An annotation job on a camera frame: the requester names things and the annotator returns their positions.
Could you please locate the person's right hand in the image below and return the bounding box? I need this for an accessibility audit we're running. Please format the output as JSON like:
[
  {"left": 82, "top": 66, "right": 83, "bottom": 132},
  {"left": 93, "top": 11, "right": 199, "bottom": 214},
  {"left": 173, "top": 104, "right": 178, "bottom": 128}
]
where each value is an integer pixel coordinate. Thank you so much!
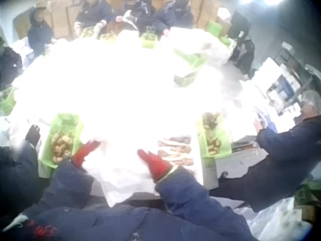
[{"left": 136, "top": 149, "right": 176, "bottom": 183}]

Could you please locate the person's left hand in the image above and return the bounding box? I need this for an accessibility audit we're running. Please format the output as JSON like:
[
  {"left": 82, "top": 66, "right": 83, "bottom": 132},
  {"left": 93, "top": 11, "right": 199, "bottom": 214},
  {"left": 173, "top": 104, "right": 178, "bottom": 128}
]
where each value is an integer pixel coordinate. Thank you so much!
[{"left": 71, "top": 140, "right": 101, "bottom": 169}]

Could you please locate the white plastic bag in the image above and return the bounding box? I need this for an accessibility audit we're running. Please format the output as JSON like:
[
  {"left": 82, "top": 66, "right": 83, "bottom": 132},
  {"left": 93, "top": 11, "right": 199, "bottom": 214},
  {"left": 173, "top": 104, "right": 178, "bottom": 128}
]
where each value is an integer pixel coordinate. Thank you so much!
[{"left": 81, "top": 139, "right": 163, "bottom": 208}]

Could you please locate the stack of printed food packets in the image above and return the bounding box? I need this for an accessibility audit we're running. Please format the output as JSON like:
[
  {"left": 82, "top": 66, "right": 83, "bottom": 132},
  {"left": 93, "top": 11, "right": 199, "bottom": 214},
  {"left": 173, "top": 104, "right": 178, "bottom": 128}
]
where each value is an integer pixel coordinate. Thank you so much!
[{"left": 157, "top": 136, "right": 196, "bottom": 167}]

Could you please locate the heap of fried food pieces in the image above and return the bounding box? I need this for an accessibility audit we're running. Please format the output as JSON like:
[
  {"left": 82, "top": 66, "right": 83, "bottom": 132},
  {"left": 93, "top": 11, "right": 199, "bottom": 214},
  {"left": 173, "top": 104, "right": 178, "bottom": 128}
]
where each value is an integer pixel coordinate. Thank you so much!
[
  {"left": 202, "top": 111, "right": 223, "bottom": 155},
  {"left": 50, "top": 132, "right": 75, "bottom": 163}
]

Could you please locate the green plastic crate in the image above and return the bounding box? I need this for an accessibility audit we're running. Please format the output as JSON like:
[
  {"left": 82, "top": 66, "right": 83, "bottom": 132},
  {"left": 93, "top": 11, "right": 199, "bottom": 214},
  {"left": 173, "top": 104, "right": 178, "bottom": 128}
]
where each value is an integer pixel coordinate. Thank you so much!
[
  {"left": 37, "top": 112, "right": 84, "bottom": 169},
  {"left": 207, "top": 20, "right": 223, "bottom": 35},
  {"left": 0, "top": 86, "right": 18, "bottom": 116},
  {"left": 294, "top": 180, "right": 321, "bottom": 210},
  {"left": 141, "top": 27, "right": 162, "bottom": 48},
  {"left": 80, "top": 27, "right": 101, "bottom": 39},
  {"left": 197, "top": 111, "right": 233, "bottom": 158},
  {"left": 174, "top": 48, "right": 209, "bottom": 85}
]

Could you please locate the dark flat scale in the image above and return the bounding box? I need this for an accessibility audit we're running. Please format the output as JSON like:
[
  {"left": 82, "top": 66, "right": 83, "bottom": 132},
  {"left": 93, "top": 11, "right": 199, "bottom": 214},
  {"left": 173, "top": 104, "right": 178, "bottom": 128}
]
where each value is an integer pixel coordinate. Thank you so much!
[{"left": 231, "top": 135, "right": 262, "bottom": 153}]

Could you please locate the heap of clear plastic bags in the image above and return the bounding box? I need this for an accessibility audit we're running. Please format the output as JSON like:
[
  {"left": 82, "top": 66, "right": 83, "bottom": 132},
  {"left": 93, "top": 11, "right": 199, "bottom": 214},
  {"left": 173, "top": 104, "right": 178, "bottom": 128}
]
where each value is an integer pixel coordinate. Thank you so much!
[{"left": 238, "top": 197, "right": 315, "bottom": 241}]

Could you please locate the metal rack with white boxes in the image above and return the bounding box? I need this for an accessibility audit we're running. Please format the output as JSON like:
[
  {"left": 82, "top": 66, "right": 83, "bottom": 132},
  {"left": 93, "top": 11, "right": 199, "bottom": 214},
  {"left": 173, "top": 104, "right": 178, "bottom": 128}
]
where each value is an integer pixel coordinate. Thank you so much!
[{"left": 252, "top": 41, "right": 317, "bottom": 121}]

